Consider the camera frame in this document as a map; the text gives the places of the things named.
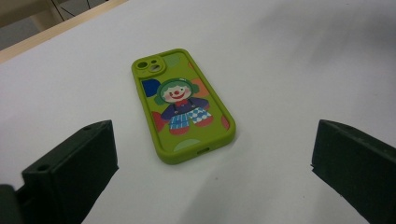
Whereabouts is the green clown phone case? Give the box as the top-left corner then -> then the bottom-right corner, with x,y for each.
131,48 -> 237,165

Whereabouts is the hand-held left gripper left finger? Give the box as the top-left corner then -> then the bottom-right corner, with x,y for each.
21,119 -> 120,224

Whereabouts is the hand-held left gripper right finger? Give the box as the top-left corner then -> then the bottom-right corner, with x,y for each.
310,119 -> 396,224

